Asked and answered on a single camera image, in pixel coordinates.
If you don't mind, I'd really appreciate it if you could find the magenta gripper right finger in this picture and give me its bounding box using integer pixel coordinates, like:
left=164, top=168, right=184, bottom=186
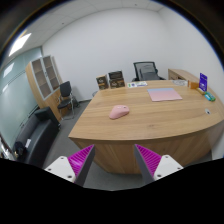
left=134, top=144, right=182, bottom=184

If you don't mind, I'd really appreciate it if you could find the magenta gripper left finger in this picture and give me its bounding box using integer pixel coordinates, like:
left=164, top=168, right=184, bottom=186
left=46, top=145, right=95, bottom=186

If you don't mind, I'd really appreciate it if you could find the pink computer mouse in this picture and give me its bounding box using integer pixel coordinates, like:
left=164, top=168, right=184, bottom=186
left=109, top=105, right=129, bottom=119

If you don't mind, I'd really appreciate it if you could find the pink mouse pad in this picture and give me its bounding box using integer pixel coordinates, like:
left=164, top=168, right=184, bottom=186
left=148, top=88, right=182, bottom=102

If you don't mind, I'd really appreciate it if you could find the wooden office desk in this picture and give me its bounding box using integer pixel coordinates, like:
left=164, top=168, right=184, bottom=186
left=69, top=80, right=224, bottom=174

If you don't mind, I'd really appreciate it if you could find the black leather sofa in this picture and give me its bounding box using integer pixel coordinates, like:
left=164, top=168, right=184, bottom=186
left=13, top=107, right=60, bottom=168

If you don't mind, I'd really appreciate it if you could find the black visitor chair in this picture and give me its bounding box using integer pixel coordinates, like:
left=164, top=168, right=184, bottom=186
left=57, top=81, right=75, bottom=111

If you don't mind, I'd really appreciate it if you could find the small white desk socket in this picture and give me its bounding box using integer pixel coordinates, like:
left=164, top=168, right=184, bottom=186
left=205, top=109, right=211, bottom=115

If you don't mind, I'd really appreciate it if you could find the white paper sheet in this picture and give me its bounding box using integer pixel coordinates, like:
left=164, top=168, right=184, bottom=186
left=127, top=81, right=148, bottom=88

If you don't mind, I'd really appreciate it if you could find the green small box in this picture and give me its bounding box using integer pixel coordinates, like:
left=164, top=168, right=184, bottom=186
left=204, top=92, right=216, bottom=102

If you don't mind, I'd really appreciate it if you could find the left brown cardboard box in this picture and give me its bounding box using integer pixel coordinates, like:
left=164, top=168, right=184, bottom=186
left=96, top=75, right=109, bottom=90

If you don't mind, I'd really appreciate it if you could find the brown cardboard box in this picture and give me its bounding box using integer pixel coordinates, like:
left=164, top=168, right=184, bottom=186
left=109, top=71, right=125, bottom=88
left=96, top=75, right=109, bottom=90

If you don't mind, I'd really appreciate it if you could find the wooden side cabinet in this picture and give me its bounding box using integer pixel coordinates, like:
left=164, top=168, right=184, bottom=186
left=168, top=69, right=199, bottom=86

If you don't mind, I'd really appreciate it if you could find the right brown cardboard box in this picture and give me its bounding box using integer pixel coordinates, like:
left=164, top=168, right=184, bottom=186
left=109, top=71, right=125, bottom=88

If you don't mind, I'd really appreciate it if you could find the black mesh office chair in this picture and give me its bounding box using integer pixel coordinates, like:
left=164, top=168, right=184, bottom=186
left=133, top=61, right=162, bottom=81

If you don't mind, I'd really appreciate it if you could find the wooden glass-door bookcase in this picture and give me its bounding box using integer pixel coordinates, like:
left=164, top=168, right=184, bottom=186
left=25, top=56, right=67, bottom=121

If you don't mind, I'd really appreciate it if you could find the purple standing card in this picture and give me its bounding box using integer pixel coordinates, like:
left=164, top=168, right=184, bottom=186
left=199, top=73, right=207, bottom=92

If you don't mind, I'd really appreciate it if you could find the ceiling light panel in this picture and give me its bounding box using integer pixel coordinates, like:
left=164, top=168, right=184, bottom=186
left=9, top=33, right=31, bottom=56

